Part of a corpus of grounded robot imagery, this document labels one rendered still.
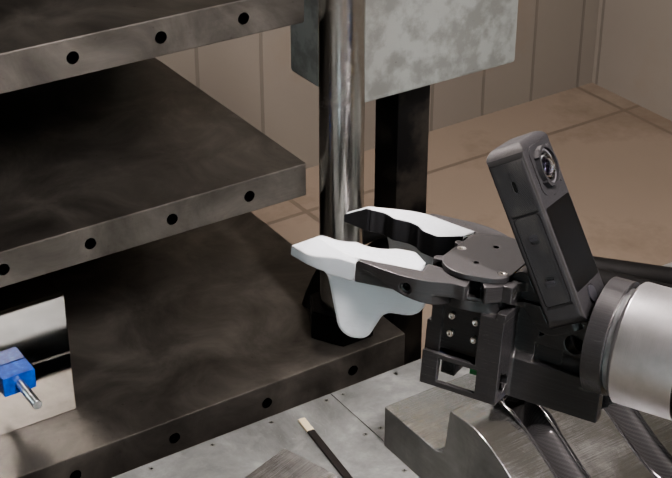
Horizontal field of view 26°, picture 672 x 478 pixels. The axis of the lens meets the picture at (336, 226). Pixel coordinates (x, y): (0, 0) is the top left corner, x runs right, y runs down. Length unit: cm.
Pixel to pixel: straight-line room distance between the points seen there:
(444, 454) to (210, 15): 60
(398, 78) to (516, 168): 124
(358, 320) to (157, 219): 98
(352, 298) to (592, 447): 80
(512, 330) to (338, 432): 97
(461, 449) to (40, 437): 55
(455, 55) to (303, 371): 51
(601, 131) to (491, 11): 242
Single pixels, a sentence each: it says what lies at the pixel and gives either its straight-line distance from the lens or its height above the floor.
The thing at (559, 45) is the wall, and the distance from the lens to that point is 472.
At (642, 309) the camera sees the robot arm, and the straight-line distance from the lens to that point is 86.
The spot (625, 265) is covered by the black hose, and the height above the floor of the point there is 86.
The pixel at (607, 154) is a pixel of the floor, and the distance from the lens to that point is 441.
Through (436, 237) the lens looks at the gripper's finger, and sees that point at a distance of 94.
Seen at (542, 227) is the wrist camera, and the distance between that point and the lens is 86.
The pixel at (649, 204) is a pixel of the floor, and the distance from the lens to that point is 415.
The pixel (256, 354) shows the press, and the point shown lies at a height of 79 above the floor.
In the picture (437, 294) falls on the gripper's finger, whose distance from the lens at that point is 87.
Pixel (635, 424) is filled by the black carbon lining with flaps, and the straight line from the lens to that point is 173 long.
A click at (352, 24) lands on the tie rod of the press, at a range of 184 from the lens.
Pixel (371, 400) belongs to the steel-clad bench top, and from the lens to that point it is 191.
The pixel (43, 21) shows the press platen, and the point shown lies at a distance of 178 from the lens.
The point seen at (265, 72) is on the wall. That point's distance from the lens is 405.
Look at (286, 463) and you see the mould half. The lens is 163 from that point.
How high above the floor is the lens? 192
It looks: 29 degrees down
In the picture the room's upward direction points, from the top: straight up
